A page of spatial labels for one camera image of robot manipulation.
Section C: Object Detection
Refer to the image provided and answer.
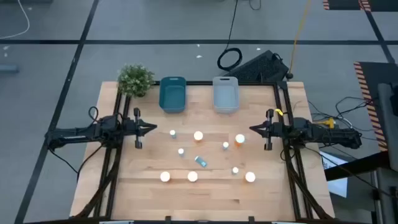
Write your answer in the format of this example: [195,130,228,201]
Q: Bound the grey metal stand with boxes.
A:
[377,81,398,174]

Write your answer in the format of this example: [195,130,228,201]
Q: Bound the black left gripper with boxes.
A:
[123,107,158,150]

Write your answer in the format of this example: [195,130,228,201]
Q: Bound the black metal table frame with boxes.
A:
[70,80,335,224]

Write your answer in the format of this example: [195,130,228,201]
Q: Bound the teal plastic bin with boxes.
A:
[159,76,187,114]

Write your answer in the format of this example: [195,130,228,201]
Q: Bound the black bar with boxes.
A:
[324,151,393,182]

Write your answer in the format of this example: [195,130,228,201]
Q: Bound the white floor cable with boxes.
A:
[0,0,30,40]

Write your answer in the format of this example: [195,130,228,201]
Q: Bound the green potted plant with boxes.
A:
[117,63,155,98]

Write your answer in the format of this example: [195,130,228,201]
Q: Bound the yellow cable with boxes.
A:
[288,0,313,78]

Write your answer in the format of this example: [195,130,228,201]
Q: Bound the white sheet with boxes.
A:
[319,150,348,198]

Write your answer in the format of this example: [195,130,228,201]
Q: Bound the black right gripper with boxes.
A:
[249,108,285,151]

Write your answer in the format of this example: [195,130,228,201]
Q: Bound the grey floor block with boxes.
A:
[0,64,19,74]

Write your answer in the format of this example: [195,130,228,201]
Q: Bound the grey plastic bin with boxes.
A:
[212,76,240,114]

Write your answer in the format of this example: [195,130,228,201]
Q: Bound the hazard-striped black floor mat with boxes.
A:
[353,61,398,152]
[322,0,398,12]

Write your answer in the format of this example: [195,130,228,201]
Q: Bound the black floor cable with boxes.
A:
[48,143,105,183]

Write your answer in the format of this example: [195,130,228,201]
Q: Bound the coiled black cable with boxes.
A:
[216,0,243,72]

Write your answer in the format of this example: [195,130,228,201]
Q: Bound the black cable bundle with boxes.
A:
[307,95,379,147]

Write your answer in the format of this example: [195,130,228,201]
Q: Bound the yellow connector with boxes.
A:
[313,117,336,129]

